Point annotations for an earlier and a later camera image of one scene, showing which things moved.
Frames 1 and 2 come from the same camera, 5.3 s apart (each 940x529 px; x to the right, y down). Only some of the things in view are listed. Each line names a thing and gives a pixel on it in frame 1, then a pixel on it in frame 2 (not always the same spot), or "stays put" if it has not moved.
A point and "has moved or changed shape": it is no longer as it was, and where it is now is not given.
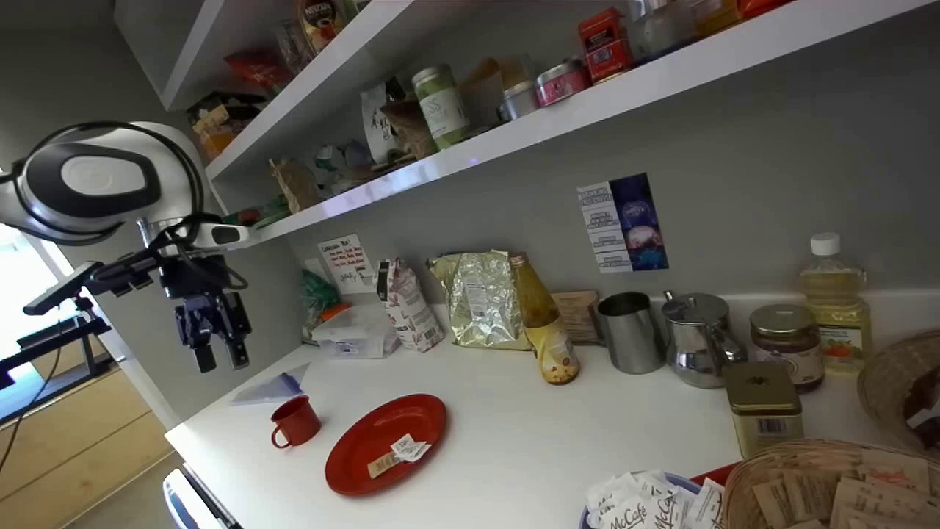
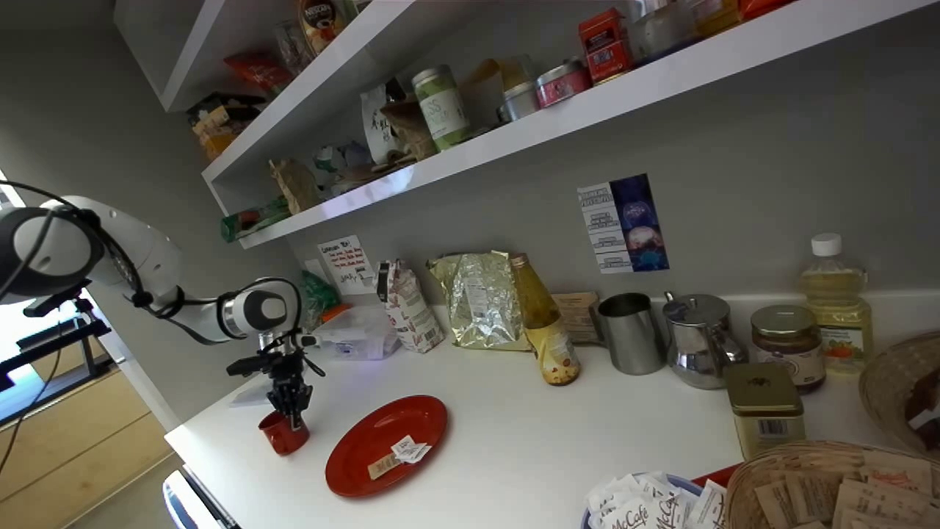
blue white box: [625, 224] stays put
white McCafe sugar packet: [407, 449] stays put
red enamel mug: [294, 421] has moved or changed shape
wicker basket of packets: [835, 482] stays put
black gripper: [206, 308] -> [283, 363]
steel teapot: [700, 340] stays put
